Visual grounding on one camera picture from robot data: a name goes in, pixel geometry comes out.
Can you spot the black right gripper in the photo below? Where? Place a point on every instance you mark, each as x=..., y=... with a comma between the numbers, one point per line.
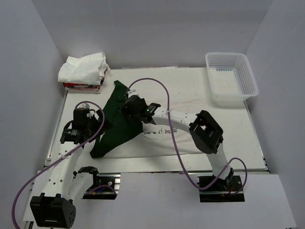
x=127, y=109

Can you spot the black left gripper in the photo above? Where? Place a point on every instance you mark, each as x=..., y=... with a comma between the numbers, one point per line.
x=93, y=118

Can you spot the white and green t-shirt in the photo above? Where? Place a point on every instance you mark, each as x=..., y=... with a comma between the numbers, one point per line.
x=136, y=140

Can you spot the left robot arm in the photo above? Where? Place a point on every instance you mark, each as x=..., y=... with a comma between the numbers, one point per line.
x=55, y=206

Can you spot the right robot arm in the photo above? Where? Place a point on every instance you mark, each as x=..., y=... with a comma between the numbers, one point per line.
x=206, y=133

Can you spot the crumpled white t-shirt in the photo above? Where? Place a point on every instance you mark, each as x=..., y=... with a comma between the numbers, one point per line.
x=89, y=69

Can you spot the white plastic basket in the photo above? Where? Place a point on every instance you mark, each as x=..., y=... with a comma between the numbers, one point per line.
x=230, y=76

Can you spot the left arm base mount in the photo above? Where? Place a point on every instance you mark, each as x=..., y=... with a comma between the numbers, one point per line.
x=102, y=186

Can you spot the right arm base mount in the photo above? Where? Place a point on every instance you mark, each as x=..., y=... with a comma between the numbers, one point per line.
x=220, y=192

